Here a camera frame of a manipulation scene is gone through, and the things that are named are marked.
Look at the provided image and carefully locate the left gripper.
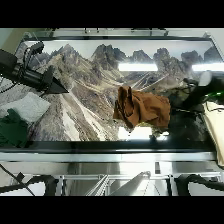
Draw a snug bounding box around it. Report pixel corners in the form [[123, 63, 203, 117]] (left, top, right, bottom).
[[39, 65, 57, 95]]

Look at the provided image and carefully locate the brown garment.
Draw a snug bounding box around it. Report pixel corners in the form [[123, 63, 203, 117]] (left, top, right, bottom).
[[112, 85, 172, 132]]

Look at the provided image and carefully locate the green garment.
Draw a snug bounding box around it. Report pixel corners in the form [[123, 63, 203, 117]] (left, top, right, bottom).
[[0, 108, 32, 149]]

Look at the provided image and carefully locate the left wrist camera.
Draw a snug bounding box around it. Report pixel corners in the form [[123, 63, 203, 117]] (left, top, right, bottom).
[[22, 41, 45, 68]]

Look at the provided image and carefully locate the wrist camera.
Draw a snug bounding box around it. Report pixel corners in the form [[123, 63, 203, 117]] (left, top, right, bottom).
[[182, 77, 200, 101], [22, 41, 45, 68]]

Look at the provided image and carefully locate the black cable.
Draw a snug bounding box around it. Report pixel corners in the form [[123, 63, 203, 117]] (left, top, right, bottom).
[[0, 163, 36, 197]]

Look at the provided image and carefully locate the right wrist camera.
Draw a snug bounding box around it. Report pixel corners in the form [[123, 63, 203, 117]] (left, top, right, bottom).
[[182, 77, 200, 101]]

